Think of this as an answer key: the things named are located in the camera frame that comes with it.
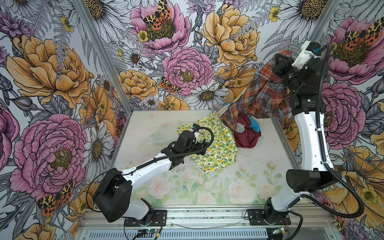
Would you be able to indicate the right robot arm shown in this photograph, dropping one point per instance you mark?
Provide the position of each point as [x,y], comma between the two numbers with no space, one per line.
[298,184]

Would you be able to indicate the lemon print cloth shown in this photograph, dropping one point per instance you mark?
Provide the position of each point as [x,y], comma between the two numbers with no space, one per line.
[222,152]

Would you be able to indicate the left aluminium corner post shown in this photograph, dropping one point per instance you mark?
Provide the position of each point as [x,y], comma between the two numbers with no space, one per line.
[92,30]

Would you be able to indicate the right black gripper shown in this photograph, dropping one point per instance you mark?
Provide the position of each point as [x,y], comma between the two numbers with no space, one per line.
[279,68]

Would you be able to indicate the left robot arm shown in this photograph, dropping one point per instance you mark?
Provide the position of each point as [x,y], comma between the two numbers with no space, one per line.
[113,196]

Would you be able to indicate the maroon cloth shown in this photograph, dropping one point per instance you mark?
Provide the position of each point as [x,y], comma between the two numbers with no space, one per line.
[249,138]

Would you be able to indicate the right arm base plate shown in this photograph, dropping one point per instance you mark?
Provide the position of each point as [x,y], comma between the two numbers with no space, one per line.
[260,217]

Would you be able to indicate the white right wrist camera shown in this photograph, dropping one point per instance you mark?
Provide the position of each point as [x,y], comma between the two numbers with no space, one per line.
[309,50]

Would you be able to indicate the grey cloth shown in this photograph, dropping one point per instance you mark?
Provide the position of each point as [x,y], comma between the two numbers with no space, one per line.
[240,128]

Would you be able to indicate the red plaid cloth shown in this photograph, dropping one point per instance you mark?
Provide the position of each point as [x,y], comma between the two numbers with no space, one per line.
[266,97]

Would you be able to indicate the teal blue cloth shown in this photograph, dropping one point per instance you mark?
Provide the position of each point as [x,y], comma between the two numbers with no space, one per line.
[254,124]

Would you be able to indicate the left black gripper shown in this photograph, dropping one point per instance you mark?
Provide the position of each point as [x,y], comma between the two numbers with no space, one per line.
[198,145]

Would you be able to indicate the aluminium front rail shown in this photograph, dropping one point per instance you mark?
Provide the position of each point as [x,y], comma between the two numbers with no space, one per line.
[210,217]

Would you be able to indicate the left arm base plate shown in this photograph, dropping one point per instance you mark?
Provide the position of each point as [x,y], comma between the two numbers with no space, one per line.
[155,218]

